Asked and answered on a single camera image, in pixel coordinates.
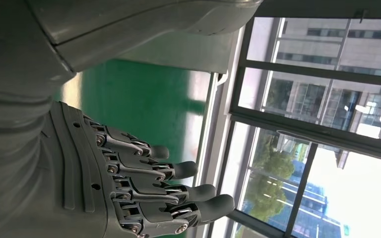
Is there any green conveyor belt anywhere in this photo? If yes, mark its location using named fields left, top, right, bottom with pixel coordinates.
left=54, top=59, right=212, bottom=238

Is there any black scanner column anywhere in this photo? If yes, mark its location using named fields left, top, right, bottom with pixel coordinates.
left=254, top=0, right=381, bottom=20

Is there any dark window frame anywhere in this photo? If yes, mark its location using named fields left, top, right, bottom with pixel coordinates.
left=210, top=13, right=381, bottom=238

